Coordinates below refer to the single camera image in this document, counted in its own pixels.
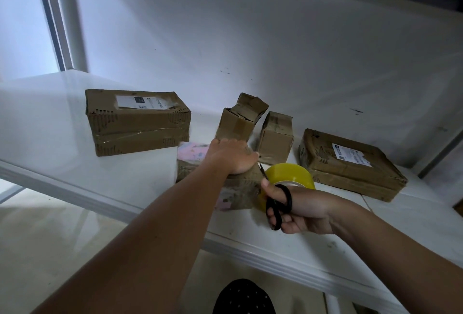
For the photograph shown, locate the person's right hand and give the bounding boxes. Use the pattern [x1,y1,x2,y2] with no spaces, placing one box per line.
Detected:
[259,178,359,236]

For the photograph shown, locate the person's left hand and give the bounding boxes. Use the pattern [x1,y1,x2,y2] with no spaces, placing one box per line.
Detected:
[202,138,260,177]

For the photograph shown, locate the black handled scissors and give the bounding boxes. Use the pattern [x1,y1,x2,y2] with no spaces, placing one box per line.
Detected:
[257,162,294,232]

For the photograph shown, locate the pink carton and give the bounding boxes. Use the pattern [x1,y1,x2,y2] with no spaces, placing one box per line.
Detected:
[174,141,263,212]

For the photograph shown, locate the yellow tape roll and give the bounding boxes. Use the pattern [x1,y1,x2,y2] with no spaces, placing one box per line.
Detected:
[257,162,316,213]

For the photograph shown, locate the corrugated cardboard box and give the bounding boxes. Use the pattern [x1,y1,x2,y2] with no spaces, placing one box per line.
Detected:
[214,92,270,143]

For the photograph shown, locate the small cardboard box red label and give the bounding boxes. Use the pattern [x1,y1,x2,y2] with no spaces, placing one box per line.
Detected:
[255,111,295,166]

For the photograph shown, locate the long cardboard box white label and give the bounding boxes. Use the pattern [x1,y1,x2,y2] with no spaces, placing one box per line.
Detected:
[84,88,192,158]

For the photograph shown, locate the person's right forearm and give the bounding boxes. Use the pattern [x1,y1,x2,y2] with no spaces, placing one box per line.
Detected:
[336,205,463,314]

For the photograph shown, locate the person's left forearm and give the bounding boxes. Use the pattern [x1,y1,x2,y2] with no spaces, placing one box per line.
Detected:
[32,166,232,314]

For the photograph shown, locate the person's black trousers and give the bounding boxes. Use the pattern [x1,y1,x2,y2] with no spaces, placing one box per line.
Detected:
[212,278,277,314]

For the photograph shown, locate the white tube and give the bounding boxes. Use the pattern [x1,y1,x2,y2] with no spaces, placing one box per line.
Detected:
[324,293,341,314]

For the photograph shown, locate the white metal shelf rack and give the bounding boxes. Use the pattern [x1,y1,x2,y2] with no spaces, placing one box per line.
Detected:
[0,0,463,314]

